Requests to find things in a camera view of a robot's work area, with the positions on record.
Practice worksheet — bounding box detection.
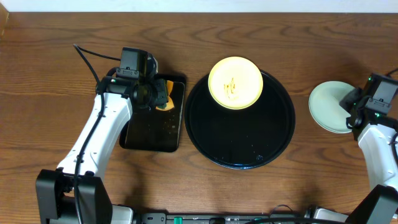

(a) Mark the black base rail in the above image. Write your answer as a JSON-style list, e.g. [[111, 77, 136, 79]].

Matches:
[[132, 204, 348, 224]]

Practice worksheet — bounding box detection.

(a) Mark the black round tray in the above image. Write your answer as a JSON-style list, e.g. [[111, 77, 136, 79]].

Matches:
[[185, 71, 295, 169]]

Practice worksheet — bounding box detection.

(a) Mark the black rectangular tray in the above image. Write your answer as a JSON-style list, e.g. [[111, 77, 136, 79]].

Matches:
[[119, 73, 187, 152]]

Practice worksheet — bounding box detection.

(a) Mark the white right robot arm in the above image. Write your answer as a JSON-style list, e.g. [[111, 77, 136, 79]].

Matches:
[[340, 88, 397, 223]]

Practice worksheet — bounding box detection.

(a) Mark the light blue plate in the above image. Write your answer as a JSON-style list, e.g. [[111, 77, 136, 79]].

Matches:
[[308, 81, 354, 134]]

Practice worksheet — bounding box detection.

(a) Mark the yellow plate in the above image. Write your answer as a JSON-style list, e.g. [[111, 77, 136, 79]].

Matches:
[[208, 57, 264, 110]]

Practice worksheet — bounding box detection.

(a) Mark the orange green scrub sponge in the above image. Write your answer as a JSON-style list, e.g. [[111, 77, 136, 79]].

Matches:
[[155, 80, 174, 111]]

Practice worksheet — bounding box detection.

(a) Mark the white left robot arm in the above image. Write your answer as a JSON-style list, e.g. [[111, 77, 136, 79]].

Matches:
[[35, 77, 174, 223]]

